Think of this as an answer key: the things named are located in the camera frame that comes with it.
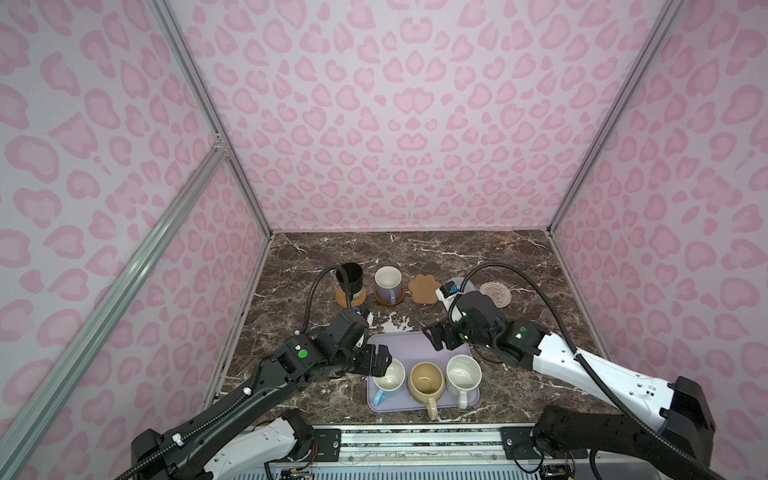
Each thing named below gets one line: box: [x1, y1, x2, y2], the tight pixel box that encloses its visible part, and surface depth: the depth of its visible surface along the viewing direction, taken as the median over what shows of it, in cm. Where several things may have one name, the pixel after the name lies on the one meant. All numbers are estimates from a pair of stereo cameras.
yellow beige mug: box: [407, 361, 446, 421], surface depth 78 cm
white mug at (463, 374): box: [446, 354, 483, 410], surface depth 80 cm
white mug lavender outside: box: [374, 266, 402, 305], surface depth 98 cm
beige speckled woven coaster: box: [479, 282, 512, 308], surface depth 103 cm
